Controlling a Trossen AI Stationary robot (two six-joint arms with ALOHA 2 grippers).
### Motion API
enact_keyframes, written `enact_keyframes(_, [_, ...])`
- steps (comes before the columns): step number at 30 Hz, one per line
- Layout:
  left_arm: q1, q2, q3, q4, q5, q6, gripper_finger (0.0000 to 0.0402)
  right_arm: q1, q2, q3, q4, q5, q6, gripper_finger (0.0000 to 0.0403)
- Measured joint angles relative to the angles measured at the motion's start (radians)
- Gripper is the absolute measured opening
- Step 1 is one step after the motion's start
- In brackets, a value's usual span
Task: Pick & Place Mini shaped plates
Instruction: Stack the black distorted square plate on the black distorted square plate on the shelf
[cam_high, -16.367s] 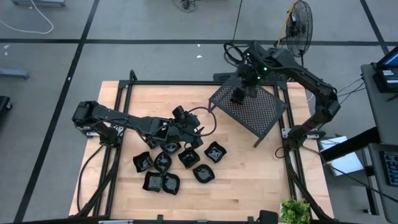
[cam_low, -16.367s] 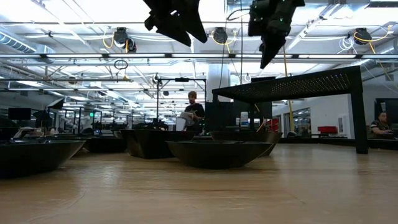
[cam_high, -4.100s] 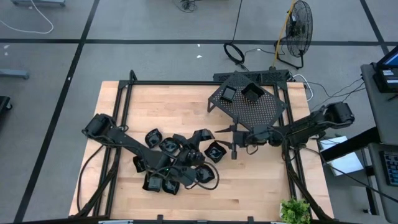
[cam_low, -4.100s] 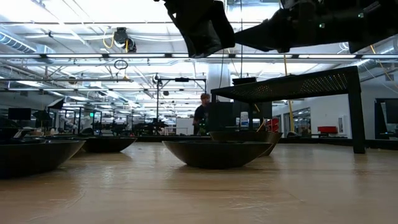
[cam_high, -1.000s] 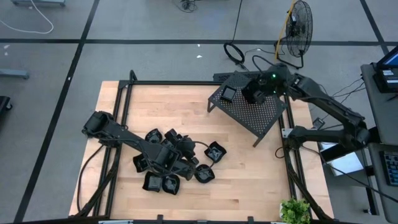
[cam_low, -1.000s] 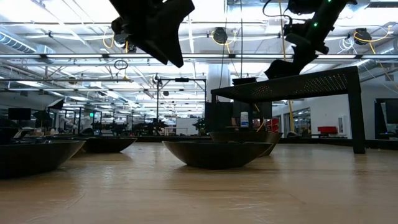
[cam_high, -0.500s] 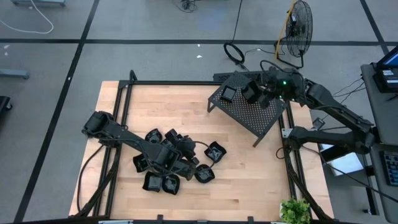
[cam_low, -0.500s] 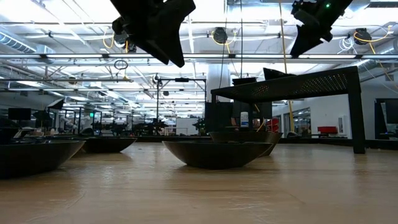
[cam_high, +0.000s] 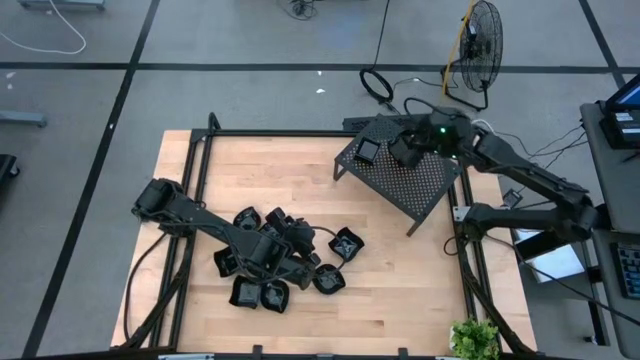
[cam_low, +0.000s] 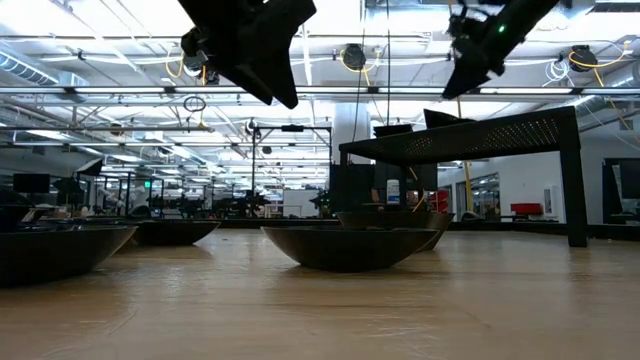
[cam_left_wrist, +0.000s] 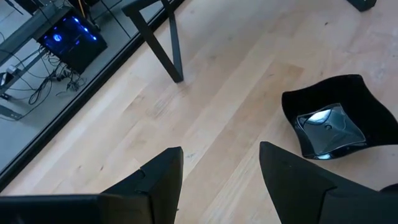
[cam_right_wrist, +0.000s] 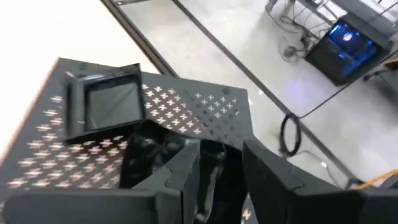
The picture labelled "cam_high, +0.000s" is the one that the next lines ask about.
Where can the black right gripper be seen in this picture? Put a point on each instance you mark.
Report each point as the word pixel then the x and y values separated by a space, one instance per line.
pixel 440 137

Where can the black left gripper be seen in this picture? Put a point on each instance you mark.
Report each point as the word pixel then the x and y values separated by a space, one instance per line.
pixel 300 240

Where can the black keyboard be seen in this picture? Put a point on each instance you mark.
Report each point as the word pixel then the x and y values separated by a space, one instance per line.
pixel 629 272

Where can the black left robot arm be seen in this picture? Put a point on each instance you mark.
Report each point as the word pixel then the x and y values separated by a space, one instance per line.
pixel 210 227

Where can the black chair part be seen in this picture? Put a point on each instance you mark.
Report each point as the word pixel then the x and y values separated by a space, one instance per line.
pixel 6 167

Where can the black labelled desktop device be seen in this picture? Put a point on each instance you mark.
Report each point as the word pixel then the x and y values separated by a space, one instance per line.
pixel 620 137

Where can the grey desk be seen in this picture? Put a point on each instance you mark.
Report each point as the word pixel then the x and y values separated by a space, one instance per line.
pixel 615 185

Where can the green potted plant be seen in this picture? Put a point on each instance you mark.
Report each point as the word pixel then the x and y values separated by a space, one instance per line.
pixel 475 342

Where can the black wavy-edged plate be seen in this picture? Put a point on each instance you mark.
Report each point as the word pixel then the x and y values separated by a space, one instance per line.
pixel 245 294
pixel 222 262
pixel 275 297
pixel 328 280
pixel 247 220
pixel 346 245
pixel 401 152

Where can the black perforated metal shelf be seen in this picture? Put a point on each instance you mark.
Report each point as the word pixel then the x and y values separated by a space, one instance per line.
pixel 400 192

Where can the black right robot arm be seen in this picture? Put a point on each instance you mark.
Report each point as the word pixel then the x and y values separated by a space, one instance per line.
pixel 530 172

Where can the black desk beam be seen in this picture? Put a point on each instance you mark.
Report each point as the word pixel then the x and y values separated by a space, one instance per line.
pixel 537 247

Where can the grey cart base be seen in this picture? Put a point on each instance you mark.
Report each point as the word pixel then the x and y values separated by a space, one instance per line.
pixel 60 4

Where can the laptop screen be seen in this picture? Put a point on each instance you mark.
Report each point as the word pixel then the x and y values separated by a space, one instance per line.
pixel 630 95

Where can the small black square plate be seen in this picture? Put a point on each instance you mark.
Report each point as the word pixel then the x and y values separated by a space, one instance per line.
pixel 367 150

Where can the grey metal bar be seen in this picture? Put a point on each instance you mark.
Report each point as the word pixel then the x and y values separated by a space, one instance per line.
pixel 22 119

